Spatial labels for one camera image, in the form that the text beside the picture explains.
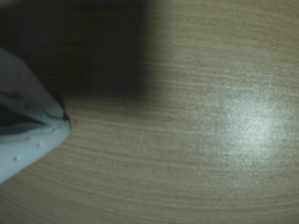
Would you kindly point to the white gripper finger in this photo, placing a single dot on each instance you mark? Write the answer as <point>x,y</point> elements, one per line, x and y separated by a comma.
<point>25,88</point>
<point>30,149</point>

